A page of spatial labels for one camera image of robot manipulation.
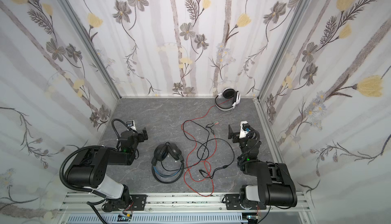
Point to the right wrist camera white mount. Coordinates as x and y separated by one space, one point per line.
245 129

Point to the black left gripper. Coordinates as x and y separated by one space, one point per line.
141 135

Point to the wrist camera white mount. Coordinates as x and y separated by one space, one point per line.
131 125
245 129

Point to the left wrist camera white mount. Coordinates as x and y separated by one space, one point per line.
131 125

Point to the black headphones with blue band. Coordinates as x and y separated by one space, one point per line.
167 165

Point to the white slotted cable duct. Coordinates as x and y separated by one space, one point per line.
175 218

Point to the white headphones with black pads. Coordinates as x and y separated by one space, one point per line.
230 95

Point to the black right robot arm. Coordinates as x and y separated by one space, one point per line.
274 185

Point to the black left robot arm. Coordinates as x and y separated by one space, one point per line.
85 169

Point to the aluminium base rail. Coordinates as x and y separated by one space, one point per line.
155 203

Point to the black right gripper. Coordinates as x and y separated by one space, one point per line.
233 134

